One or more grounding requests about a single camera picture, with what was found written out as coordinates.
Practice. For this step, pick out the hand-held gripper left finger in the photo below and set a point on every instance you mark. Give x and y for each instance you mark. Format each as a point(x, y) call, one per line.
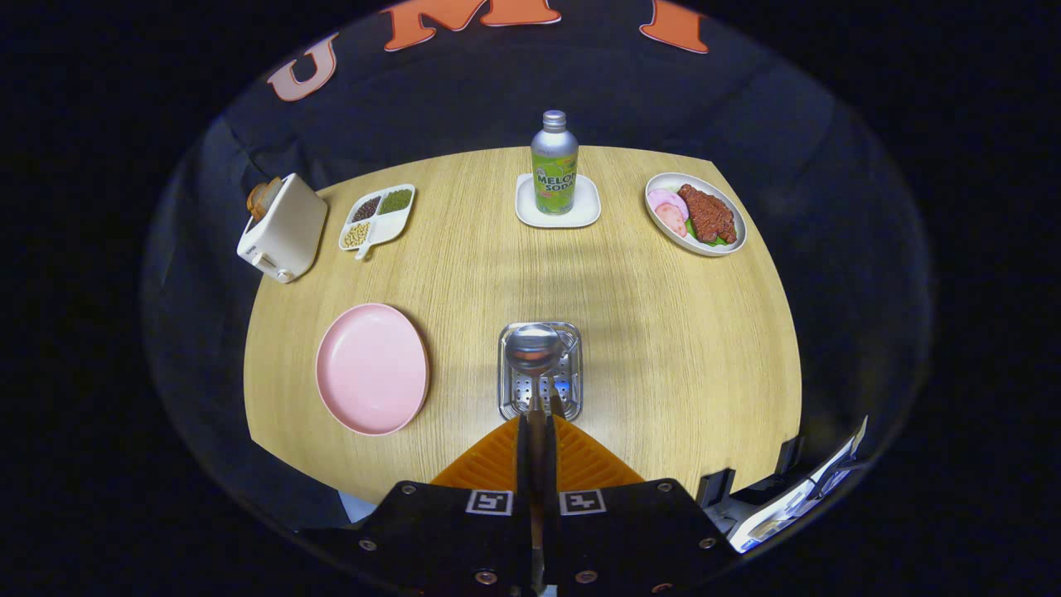
point(448, 531)

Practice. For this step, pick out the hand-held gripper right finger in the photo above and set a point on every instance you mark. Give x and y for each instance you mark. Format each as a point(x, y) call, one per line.
point(630, 531)

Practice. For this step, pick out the white flat device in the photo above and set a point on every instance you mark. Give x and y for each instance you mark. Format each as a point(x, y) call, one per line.
point(787, 506)

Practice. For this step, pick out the pink plate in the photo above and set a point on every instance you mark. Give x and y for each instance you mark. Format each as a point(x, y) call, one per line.
point(373, 369)

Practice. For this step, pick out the white oval plate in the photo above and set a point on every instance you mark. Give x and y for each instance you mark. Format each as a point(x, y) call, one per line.
point(663, 236)

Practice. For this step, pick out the green lettuce leaf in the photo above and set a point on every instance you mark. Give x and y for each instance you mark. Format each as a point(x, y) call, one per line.
point(700, 239)

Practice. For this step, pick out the white divided dish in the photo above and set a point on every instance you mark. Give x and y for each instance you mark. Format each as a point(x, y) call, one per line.
point(391, 225)

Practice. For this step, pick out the pile of yellow soybeans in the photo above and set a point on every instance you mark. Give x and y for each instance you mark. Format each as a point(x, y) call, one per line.
point(356, 234)

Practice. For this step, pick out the pink ham slices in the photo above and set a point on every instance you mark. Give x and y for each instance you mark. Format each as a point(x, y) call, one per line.
point(668, 211)

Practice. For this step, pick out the white square coaster tray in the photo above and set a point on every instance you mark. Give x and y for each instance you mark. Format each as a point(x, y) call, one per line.
point(587, 211)

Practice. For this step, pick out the brown meat steak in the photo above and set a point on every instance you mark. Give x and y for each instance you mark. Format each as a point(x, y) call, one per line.
point(707, 213)

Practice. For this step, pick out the pile of dark beans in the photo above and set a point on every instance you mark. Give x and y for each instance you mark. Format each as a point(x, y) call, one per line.
point(365, 208)

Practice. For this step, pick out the pile of green beans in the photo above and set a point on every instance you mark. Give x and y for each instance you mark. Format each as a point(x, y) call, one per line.
point(396, 201)

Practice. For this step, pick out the white toaster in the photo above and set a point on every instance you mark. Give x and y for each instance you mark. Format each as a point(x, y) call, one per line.
point(286, 232)

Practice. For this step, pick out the green label metal bottle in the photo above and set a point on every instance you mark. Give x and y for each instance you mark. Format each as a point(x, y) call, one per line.
point(554, 178)

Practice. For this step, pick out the toast slice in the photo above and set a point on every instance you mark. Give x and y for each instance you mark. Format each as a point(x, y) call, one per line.
point(255, 201)
point(272, 190)

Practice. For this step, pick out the black table bracket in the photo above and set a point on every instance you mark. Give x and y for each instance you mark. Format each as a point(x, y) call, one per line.
point(715, 487)
point(790, 454)

